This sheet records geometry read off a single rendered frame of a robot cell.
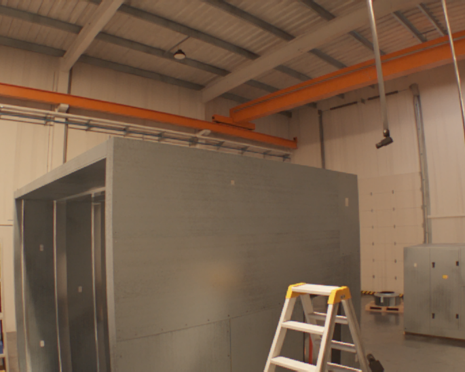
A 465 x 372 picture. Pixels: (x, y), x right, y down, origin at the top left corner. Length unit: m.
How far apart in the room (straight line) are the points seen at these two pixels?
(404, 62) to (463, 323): 6.44
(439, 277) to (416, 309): 0.94
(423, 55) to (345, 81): 2.37
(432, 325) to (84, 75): 11.46
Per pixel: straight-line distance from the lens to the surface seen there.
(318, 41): 10.17
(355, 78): 10.71
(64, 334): 5.67
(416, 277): 8.95
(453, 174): 13.19
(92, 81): 11.75
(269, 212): 2.71
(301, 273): 3.02
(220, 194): 2.39
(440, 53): 9.91
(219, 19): 10.05
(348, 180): 3.69
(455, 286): 8.69
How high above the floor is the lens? 2.70
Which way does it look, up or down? 5 degrees up
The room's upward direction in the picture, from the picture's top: 1 degrees counter-clockwise
